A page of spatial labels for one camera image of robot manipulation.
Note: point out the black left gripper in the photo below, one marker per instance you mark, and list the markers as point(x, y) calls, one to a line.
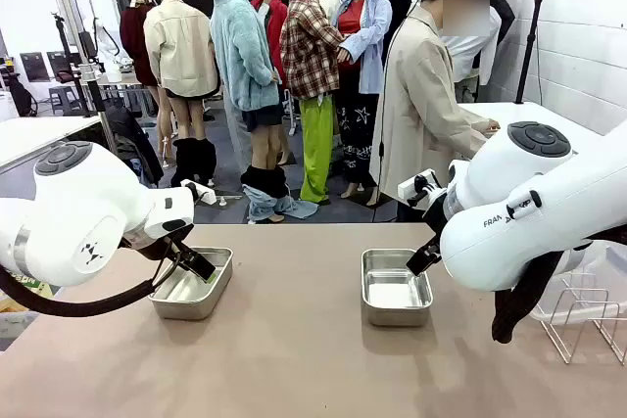
point(180, 246)

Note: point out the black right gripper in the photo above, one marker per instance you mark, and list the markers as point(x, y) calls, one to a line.
point(436, 219)

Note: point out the rectangular steel food container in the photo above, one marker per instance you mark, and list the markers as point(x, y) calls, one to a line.
point(186, 308)
point(397, 315)

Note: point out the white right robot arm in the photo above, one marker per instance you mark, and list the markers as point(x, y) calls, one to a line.
point(514, 222)

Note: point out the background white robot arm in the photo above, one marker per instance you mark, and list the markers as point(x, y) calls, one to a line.
point(105, 38)

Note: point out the person's right forearm beige sleeve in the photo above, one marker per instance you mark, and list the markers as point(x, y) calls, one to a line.
point(460, 134)

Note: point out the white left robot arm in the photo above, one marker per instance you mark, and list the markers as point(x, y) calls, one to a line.
point(73, 222)

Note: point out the person's right hand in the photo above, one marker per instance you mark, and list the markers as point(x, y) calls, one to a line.
point(491, 125)

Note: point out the white mannequin floor base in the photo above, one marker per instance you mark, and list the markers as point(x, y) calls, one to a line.
point(223, 200)

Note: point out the person in beige coat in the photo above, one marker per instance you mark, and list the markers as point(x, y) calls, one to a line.
point(416, 119)

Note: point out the black jacket on chair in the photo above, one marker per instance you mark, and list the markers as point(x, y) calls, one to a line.
point(132, 144)

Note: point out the clear plastic storage bin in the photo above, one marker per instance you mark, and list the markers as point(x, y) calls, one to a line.
point(14, 325)

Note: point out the mannequin in white shirt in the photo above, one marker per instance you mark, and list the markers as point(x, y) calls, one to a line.
point(470, 56)

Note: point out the white table with metal leg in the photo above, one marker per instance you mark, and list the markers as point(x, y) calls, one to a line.
point(39, 134)

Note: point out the mannequin in light blue fleece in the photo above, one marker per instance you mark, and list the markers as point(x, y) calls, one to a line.
point(240, 56)

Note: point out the mannequin in blue shirt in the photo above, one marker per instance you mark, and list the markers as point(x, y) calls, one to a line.
point(372, 46)

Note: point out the grey metal stool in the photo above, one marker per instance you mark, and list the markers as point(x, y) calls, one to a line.
point(63, 92)

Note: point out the mannequin in cream jacket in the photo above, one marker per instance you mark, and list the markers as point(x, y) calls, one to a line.
point(178, 46)

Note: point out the mannequin in dark red sweater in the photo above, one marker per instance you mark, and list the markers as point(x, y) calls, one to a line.
point(134, 41)

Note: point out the mannequin in plaid hooded shirt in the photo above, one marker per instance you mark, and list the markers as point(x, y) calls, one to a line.
point(308, 56)

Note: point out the black tripod stand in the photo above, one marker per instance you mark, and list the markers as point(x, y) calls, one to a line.
point(531, 46)

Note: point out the black office chair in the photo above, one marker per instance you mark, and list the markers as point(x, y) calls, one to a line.
point(59, 65)

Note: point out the mannequin in black coat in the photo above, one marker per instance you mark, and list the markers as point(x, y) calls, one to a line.
point(399, 12)

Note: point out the mannequin in dark jacket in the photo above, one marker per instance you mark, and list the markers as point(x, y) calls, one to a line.
point(504, 16)

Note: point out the mannequin in red jacket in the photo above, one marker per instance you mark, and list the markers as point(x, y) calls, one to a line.
point(276, 21)

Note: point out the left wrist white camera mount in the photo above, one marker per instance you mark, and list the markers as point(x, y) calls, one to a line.
point(203, 195)

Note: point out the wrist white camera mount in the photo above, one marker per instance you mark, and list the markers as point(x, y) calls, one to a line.
point(406, 188)
point(203, 195)

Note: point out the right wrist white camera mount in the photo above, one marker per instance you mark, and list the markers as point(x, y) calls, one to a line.
point(406, 188)

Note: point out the black camera stand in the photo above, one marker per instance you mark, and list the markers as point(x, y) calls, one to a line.
point(95, 97)

